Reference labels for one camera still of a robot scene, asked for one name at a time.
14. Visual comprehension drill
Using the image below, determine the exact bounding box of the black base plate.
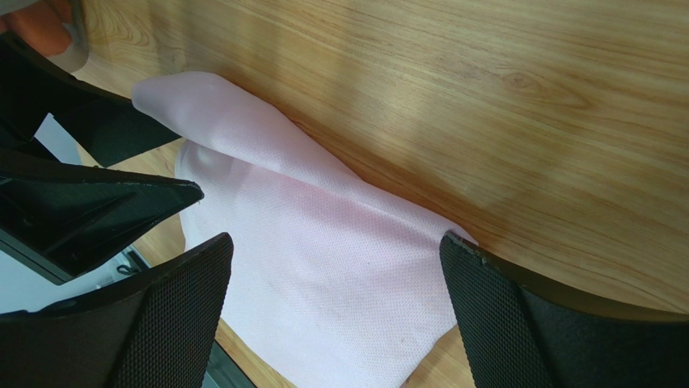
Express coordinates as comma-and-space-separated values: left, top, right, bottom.
201, 341, 256, 388

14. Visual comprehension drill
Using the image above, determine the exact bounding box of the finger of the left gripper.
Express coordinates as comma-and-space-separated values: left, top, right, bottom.
1, 32, 178, 167
1, 149, 204, 285

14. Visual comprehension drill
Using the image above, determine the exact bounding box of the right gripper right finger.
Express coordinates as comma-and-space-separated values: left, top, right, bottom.
439, 232, 688, 387

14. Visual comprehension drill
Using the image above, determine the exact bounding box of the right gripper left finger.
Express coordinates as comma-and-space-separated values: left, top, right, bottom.
1, 233, 233, 387

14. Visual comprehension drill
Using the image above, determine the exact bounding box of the grey plastic bin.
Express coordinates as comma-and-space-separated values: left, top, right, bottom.
48, 0, 89, 73

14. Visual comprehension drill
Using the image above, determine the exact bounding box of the orange t shirt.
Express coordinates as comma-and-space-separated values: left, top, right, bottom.
1, 0, 74, 57

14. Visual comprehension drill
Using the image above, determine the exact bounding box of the pink t shirt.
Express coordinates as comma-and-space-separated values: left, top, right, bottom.
132, 72, 460, 387

